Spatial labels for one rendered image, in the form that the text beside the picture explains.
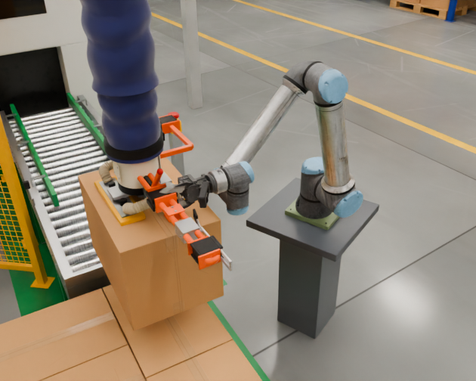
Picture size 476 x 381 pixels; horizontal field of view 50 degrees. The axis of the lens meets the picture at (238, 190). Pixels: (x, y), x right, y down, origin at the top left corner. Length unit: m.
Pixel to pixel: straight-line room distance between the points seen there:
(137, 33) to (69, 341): 1.33
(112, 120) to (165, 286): 0.66
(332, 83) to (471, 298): 1.93
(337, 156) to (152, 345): 1.12
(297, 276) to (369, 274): 0.81
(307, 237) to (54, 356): 1.23
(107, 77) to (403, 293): 2.29
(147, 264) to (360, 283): 1.78
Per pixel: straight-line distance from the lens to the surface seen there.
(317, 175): 2.43
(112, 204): 2.08
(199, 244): 1.61
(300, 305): 2.91
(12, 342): 2.49
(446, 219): 4.12
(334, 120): 2.08
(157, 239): 1.90
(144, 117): 1.89
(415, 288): 3.45
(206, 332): 2.32
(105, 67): 1.80
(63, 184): 3.52
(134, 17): 1.76
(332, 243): 2.46
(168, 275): 2.01
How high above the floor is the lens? 2.26
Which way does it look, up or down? 32 degrees down
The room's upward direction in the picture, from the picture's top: 1 degrees counter-clockwise
